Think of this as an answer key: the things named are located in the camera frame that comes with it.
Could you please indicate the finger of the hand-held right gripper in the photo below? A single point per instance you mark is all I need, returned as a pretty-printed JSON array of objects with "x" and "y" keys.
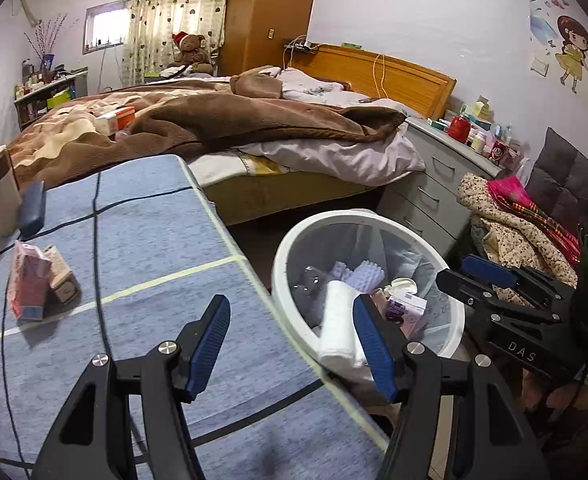
[
  {"x": 489, "y": 271},
  {"x": 479, "y": 295}
]

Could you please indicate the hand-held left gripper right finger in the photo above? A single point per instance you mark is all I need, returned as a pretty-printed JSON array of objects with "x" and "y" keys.
[{"x": 374, "y": 350}]

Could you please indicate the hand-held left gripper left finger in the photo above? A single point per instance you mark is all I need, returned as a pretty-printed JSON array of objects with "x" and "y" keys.
[{"x": 206, "y": 345}]

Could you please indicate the white paper roll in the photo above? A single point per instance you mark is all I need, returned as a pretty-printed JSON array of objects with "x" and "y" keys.
[{"x": 339, "y": 320}]

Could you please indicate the lavender foam net sleeve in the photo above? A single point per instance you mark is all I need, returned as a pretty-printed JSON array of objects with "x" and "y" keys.
[{"x": 361, "y": 277}]

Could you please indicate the white round trash bin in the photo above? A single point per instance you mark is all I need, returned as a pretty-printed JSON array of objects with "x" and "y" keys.
[{"x": 291, "y": 317}]

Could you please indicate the person's right hand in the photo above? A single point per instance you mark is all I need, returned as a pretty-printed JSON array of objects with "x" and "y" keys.
[{"x": 544, "y": 392}]

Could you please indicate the floral padded jacket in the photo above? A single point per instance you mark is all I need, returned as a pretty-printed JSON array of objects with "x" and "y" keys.
[{"x": 514, "y": 245}]

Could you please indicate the white round plastic lid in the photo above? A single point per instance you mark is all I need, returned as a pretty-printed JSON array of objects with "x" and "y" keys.
[{"x": 403, "y": 286}]

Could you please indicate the clear plastic bin liner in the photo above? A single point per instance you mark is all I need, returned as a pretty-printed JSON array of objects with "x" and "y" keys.
[{"x": 414, "y": 255}]

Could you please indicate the pink plaid cloth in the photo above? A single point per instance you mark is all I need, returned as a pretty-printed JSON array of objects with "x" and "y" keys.
[{"x": 529, "y": 205}]

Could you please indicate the grey drawer cabinet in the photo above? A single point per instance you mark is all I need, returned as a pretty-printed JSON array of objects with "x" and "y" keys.
[{"x": 424, "y": 195}]

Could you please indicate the red cartoon mug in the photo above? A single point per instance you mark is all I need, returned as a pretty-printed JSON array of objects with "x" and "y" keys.
[{"x": 498, "y": 152}]

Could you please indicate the blue striped tablecloth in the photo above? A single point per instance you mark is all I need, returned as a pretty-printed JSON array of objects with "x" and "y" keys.
[{"x": 148, "y": 240}]

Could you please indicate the grey padded chair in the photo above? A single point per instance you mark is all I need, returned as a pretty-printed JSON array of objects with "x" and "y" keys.
[{"x": 564, "y": 170}]

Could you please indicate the red jar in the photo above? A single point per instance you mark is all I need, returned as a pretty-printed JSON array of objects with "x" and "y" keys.
[{"x": 458, "y": 129}]

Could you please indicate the group of small toiletries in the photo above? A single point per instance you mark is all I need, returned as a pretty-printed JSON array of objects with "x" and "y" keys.
[{"x": 479, "y": 125}]

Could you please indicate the beige cardboard box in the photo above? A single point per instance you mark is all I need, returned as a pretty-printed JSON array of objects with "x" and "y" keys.
[{"x": 63, "y": 280}]

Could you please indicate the white yellow bed sheet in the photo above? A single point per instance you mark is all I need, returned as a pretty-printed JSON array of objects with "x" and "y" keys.
[{"x": 239, "y": 165}]

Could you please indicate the pink printed carton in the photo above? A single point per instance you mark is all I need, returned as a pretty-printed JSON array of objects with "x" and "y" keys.
[{"x": 28, "y": 285}]

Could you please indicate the wooden bed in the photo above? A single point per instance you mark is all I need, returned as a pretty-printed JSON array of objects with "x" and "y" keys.
[{"x": 414, "y": 85}]

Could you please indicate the dark blue case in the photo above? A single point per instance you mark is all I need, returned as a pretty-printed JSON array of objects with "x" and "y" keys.
[{"x": 32, "y": 210}]

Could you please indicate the brown fleece blanket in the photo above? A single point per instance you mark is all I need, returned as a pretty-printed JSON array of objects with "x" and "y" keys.
[{"x": 223, "y": 120}]

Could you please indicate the white orange box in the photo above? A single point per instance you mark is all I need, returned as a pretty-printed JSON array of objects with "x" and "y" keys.
[{"x": 116, "y": 121}]

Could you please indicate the green box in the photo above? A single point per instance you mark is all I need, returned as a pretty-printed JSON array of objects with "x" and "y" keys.
[{"x": 61, "y": 100}]

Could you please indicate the brown teddy bear red hat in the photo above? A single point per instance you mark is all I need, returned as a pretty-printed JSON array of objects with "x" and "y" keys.
[{"x": 191, "y": 52}]

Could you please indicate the white power strip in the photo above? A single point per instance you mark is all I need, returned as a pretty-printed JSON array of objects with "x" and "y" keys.
[{"x": 301, "y": 46}]

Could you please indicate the cluttered white shelf unit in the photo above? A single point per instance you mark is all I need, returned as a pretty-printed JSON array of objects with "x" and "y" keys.
[{"x": 33, "y": 105}]

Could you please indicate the blue vase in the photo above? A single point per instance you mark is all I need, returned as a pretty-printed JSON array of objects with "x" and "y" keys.
[{"x": 47, "y": 62}]

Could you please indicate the cream patterned curtain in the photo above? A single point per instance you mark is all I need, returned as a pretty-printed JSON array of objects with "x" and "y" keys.
[{"x": 173, "y": 15}]

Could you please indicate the small window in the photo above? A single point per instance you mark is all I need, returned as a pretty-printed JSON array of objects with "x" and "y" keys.
[{"x": 106, "y": 27}]

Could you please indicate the wooden wardrobe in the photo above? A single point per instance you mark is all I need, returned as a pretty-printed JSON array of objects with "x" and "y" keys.
[{"x": 274, "y": 5}]

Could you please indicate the purple dried branches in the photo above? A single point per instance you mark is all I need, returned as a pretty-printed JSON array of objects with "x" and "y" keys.
[{"x": 48, "y": 35}]

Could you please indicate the cartoon children wall sticker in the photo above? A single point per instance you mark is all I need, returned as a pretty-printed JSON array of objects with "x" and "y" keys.
[{"x": 574, "y": 55}]

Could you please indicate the white wall pipe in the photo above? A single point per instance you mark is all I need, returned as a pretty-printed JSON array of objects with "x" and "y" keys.
[{"x": 28, "y": 5}]

